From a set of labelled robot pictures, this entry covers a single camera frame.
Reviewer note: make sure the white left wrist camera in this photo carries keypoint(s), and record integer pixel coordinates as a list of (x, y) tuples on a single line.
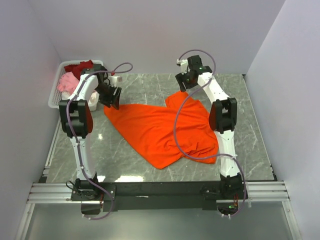
[(114, 79)]

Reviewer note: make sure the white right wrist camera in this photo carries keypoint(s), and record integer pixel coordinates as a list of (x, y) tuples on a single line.
[(184, 66)]

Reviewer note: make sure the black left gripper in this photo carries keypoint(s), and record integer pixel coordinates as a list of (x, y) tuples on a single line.
[(107, 101)]

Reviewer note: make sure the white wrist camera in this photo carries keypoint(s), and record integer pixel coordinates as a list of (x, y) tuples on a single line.
[(184, 66), (114, 79)]

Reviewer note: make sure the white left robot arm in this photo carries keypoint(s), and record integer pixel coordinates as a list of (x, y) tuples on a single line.
[(77, 123)]

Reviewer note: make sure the orange t shirt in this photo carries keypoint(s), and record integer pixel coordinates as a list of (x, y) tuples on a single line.
[(164, 134)]

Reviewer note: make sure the white t shirt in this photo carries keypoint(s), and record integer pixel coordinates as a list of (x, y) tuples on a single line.
[(92, 100)]

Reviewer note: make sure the aluminium rail frame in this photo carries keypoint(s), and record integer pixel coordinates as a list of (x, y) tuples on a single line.
[(51, 215)]

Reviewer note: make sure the pink t shirt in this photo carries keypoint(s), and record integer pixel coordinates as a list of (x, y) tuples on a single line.
[(68, 83)]

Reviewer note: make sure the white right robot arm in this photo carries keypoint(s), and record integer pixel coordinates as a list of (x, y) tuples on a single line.
[(222, 120)]

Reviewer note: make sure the white plastic basket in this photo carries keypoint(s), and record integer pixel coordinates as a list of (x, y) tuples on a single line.
[(56, 96)]

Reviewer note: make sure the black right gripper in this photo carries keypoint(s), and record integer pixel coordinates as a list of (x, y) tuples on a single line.
[(180, 79)]

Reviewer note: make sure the dark red t shirt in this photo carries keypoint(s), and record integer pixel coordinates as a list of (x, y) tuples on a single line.
[(76, 69)]

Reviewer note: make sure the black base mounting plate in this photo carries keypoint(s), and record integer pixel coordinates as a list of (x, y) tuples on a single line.
[(107, 197)]

